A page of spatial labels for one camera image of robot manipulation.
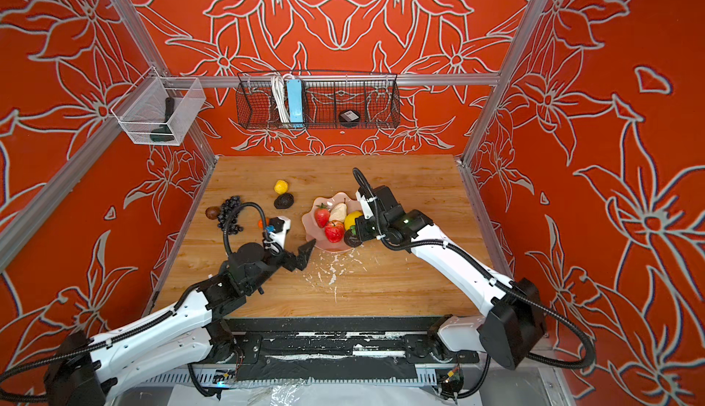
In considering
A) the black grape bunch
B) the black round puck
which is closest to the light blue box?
the black round puck

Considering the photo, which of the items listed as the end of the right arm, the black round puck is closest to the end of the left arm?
the end of the right arm

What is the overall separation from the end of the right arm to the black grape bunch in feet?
2.02

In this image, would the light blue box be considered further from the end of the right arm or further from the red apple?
the end of the right arm

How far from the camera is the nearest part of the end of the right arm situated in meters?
0.55

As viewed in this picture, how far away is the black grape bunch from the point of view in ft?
3.19
